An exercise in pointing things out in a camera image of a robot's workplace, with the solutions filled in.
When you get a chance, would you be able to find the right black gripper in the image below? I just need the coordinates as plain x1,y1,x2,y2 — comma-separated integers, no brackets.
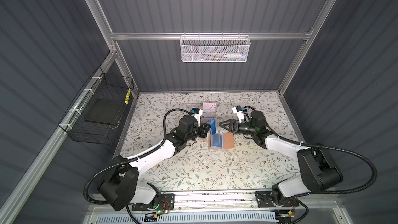
219,120,257,136

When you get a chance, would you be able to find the pink leather card holder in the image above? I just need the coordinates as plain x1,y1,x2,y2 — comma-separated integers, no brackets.
208,133,235,149

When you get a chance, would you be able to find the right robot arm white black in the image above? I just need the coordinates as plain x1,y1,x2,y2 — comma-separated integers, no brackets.
219,111,343,206

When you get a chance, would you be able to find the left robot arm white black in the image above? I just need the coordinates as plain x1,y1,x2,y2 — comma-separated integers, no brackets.
98,114,211,211

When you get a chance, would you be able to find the clear acrylic card organizer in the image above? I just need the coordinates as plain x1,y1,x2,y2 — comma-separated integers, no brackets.
186,102,217,123

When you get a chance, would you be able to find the pink card in organizer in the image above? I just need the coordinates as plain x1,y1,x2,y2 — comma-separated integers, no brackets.
202,102,217,113

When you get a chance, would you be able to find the white tube in basket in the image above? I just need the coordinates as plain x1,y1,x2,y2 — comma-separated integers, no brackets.
224,53,247,61

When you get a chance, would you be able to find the yellow tag on basket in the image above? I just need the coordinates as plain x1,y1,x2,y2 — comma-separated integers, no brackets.
124,89,131,105

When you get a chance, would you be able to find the black pad in basket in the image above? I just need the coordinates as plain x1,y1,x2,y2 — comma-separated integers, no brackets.
85,99,122,125

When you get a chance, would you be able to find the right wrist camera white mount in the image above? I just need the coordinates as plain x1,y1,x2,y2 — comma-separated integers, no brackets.
232,106,247,123

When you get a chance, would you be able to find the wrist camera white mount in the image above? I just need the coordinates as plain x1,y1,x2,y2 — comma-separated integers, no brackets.
232,106,247,123
191,107,203,125

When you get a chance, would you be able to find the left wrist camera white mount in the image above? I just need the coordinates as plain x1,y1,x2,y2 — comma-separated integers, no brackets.
191,107,203,125

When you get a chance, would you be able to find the aluminium front rail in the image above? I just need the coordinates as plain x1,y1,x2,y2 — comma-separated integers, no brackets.
88,188,340,215

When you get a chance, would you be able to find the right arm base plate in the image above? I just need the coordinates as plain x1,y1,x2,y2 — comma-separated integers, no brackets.
255,190,300,208

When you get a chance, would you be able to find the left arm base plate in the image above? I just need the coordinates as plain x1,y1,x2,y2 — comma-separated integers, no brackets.
131,193,175,211

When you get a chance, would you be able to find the white wire mesh basket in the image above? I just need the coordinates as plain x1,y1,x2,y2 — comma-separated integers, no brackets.
179,35,251,63

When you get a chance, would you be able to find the white perforated cable duct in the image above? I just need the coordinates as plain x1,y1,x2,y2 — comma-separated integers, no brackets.
94,211,278,224

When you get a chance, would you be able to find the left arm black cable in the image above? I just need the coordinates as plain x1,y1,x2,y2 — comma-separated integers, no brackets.
83,108,192,224

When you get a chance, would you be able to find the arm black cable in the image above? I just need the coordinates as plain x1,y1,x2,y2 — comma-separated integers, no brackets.
244,105,378,194
83,108,192,224

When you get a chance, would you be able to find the black wire mesh basket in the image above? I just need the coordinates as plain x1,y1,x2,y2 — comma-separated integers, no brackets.
59,69,134,145

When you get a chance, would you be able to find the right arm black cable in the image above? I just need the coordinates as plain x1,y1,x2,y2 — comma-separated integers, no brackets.
244,105,378,194

